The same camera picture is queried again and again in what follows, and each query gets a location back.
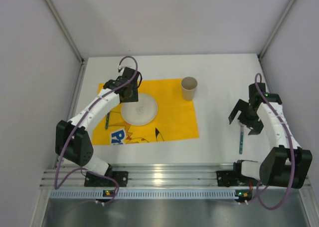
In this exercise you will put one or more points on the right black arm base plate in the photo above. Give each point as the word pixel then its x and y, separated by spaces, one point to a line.
pixel 234 179

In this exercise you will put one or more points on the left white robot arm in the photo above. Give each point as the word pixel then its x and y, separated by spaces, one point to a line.
pixel 73 141

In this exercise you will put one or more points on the yellow printed cloth placemat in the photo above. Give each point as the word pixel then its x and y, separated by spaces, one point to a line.
pixel 175 120

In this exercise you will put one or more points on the left aluminium corner post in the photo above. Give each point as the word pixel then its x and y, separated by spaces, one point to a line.
pixel 63 28

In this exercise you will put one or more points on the cream round plate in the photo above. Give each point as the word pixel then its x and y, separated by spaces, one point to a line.
pixel 140 113

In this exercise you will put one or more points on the fork with green handle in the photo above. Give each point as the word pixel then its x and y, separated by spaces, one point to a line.
pixel 107 120

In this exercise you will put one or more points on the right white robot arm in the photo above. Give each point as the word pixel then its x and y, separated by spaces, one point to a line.
pixel 264 112

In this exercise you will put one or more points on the perforated metal cable strip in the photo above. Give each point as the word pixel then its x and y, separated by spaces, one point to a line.
pixel 149 194

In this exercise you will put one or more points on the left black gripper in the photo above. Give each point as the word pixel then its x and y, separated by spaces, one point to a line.
pixel 132 93

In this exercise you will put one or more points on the aluminium corner post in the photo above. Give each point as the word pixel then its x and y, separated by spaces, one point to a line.
pixel 63 28
pixel 284 14

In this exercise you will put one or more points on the right aluminium corner post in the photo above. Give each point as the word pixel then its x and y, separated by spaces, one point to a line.
pixel 284 14

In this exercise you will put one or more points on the aluminium front rail frame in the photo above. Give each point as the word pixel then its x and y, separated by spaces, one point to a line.
pixel 148 176

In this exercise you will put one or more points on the beige paper cup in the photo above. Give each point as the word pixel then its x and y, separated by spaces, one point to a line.
pixel 188 86

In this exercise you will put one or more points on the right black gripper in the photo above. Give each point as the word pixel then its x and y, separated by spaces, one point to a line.
pixel 246 115

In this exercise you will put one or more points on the spoon with green handle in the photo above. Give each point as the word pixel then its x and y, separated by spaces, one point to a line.
pixel 241 138

